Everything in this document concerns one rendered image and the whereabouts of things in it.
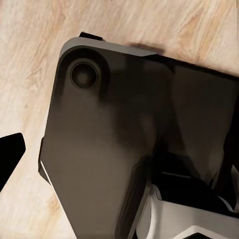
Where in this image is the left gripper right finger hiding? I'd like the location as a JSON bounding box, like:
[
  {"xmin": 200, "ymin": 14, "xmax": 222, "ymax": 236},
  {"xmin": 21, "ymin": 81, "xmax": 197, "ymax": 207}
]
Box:
[{"xmin": 223, "ymin": 132, "xmax": 239, "ymax": 173}]

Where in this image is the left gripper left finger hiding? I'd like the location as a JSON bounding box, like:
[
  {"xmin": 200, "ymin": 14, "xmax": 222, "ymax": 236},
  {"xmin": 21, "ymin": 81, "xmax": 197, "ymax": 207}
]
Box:
[{"xmin": 0, "ymin": 132, "xmax": 26, "ymax": 192}]

